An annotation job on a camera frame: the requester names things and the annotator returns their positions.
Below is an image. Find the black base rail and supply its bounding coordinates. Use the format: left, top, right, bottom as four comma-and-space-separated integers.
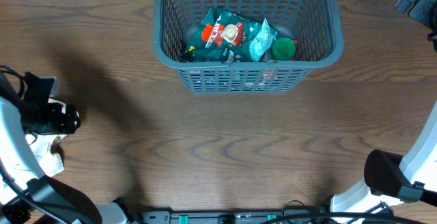
115, 199, 437, 224

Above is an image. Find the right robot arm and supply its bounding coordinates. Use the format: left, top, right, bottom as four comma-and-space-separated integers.
320, 0, 436, 216

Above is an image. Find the spaghetti pack with orange ends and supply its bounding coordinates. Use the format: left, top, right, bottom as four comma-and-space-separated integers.
290, 40, 297, 61

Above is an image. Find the green lid jar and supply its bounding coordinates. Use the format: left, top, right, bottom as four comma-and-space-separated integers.
272, 37, 292, 61

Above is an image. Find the grey plastic basket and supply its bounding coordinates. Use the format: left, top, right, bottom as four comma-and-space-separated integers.
152, 0, 344, 94

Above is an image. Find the cream paper pouch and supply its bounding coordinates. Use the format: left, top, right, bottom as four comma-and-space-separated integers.
25, 97, 69, 178

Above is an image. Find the green Nescafe coffee bag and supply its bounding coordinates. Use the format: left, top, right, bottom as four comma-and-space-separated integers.
181, 7, 262, 63

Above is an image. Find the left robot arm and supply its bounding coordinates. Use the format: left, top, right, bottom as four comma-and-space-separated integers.
1, 66, 141, 224

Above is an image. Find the light teal snack packet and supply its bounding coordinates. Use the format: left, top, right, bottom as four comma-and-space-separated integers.
249, 18, 279, 62

